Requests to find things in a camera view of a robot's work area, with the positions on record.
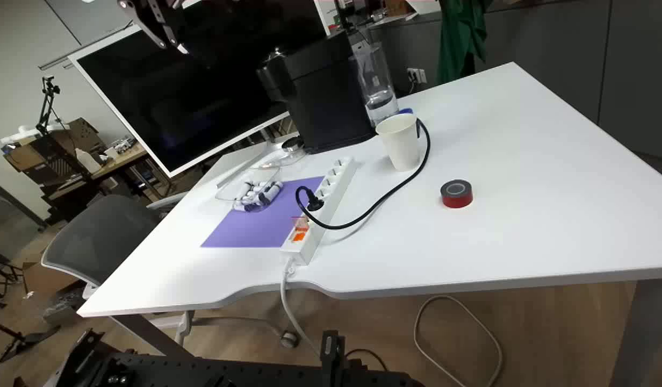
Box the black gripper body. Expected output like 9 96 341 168
118 0 173 32

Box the white power strip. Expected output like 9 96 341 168
278 155 361 264

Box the white-framed monitor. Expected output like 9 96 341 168
66 0 327 181

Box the black tripod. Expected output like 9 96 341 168
33 73 69 136

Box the wooden desk with clutter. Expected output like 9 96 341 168
0 116 176 219

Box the black coffee machine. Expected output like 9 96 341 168
255 31 375 155

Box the white toy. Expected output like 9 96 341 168
232 179 285 216

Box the clear plastic water bottle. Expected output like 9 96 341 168
348 25 400 125

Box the purple mat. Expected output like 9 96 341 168
199 175 327 251

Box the grey office chair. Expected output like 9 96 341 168
38 191 164 291

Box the white paper cup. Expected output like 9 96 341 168
373 115 423 175

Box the green cloth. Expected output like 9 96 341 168
436 0 491 86

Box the red tape roll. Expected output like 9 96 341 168
439 179 477 212

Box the black perforated breadboard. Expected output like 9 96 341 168
53 327 423 387

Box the black power cable with plug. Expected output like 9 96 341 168
293 116 434 232

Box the white power strip cable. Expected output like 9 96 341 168
276 256 304 348

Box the white cable loop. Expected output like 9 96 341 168
413 293 504 387

